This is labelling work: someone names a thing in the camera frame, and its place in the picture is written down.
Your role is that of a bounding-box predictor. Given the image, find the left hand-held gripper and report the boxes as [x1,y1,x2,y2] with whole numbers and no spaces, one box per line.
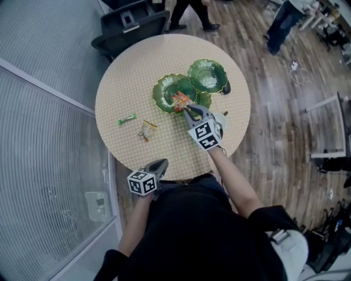
[127,158,169,201]

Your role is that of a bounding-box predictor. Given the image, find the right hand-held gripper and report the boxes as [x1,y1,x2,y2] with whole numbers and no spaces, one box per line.
[182,104,224,152]

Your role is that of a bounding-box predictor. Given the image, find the orange snack packet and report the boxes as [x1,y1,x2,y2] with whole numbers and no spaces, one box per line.
[175,91,193,109]

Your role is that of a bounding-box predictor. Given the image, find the beige snack packet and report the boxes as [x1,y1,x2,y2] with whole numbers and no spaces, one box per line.
[137,119,158,143]

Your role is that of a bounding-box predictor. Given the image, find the green leaf-shaped tiered tray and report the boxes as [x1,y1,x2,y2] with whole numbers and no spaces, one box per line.
[152,58,228,118]

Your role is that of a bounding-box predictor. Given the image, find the green candy wrapper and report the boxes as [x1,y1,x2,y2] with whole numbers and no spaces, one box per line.
[118,113,137,126]

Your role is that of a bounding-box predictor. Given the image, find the person's right forearm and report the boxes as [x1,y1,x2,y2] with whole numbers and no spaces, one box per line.
[208,147,265,219]

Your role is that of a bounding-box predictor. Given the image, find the person's left forearm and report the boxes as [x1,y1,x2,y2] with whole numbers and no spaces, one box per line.
[117,194,156,258]

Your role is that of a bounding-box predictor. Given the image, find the white cup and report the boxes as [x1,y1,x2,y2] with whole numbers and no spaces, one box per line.
[212,111,229,131]

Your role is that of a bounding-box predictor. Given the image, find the person's dark trousers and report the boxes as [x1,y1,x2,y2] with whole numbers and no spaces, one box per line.
[157,172,230,198]

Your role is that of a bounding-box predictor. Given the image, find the round table with checkered cloth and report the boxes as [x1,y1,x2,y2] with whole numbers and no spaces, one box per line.
[95,33,252,182]

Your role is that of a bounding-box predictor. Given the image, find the white floor appliance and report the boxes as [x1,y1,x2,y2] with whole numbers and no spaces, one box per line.
[84,191,114,222]

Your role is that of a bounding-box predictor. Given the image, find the person's black shirt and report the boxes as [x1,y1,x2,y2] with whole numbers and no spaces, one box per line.
[94,175,302,281]

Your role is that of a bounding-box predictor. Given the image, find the black office chair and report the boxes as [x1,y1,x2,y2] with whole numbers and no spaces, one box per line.
[91,4,171,63]

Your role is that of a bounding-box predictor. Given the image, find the grey bag with buckle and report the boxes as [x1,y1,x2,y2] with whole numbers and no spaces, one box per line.
[264,229,309,281]

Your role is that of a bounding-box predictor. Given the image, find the white floor cable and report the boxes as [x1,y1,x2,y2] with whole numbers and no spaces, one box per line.
[289,67,311,86]

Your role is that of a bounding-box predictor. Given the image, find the white frame desk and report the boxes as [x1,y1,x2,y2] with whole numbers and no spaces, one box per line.
[305,91,351,160]

